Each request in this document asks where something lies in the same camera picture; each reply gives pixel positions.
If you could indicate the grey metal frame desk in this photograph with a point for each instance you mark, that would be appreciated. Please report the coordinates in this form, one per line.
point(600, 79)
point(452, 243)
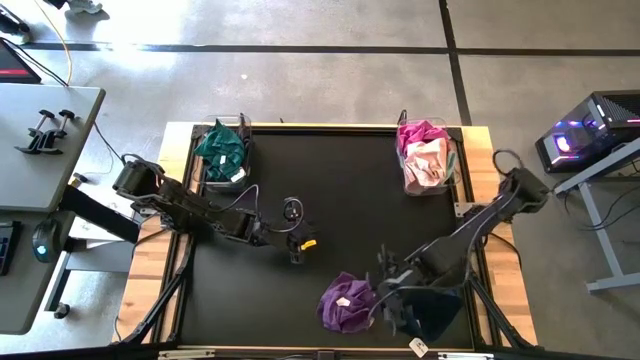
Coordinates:
point(602, 235)

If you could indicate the dark green towel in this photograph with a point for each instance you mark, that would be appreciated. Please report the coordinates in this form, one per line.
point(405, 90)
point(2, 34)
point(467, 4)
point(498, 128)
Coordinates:
point(220, 150)

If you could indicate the silver aluminium bracket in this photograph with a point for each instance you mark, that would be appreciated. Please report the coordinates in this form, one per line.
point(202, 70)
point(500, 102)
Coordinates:
point(465, 356)
point(185, 354)

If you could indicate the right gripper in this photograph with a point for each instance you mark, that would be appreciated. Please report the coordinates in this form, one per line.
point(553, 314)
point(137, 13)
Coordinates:
point(400, 285)

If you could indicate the clear plastic basket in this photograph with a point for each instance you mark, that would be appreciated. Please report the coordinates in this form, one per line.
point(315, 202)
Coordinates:
point(225, 187)
point(430, 194)

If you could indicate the black keyboard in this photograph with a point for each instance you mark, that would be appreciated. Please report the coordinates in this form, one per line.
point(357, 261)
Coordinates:
point(7, 247)

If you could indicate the black aluminium table frame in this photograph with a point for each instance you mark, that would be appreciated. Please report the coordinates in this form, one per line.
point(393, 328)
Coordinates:
point(320, 128)

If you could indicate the magenta towel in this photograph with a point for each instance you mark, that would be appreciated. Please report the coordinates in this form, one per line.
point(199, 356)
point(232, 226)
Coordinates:
point(415, 135)

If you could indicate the black computer mouse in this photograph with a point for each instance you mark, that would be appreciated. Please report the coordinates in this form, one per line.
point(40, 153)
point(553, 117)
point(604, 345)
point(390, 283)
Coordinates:
point(45, 242)

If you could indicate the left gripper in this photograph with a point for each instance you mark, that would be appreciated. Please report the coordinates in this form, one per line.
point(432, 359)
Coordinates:
point(300, 237)

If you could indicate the black computer tower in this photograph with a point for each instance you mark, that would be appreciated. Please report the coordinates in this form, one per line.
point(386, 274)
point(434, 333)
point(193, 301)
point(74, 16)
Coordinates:
point(600, 125)

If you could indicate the purple towel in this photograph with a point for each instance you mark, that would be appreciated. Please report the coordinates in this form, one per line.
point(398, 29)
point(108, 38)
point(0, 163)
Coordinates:
point(345, 305)

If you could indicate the black screw clamp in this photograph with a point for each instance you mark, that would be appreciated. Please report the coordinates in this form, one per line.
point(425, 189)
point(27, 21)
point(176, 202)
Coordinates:
point(30, 145)
point(52, 142)

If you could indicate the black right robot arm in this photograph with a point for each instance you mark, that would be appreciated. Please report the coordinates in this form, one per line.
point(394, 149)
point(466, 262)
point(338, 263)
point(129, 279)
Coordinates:
point(475, 230)

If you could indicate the navy blue towel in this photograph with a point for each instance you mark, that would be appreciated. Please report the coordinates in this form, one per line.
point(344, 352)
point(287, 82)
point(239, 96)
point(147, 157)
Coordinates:
point(435, 315)

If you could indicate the light grey desk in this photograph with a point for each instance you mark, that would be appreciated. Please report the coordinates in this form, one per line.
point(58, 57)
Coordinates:
point(50, 175)

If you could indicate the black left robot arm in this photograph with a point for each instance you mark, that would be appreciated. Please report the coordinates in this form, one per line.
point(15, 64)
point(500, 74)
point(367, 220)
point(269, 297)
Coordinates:
point(200, 215)

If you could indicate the black caster wheel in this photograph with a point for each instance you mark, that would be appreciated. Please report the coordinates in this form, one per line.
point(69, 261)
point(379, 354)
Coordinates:
point(61, 311)

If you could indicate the light blue towel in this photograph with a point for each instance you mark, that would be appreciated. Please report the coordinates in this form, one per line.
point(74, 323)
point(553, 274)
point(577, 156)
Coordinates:
point(451, 162)

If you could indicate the dark grey desk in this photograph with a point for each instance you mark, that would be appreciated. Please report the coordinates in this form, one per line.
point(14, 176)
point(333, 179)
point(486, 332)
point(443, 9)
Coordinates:
point(20, 300)

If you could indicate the white paper sheet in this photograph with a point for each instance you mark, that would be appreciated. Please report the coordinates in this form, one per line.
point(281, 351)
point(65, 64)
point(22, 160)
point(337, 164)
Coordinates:
point(87, 231)

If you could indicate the pale pink towel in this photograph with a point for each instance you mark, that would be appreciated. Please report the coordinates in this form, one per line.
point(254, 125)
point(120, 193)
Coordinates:
point(430, 165)

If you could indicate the black monitor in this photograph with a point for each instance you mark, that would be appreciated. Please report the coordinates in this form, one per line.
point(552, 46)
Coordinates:
point(15, 65)

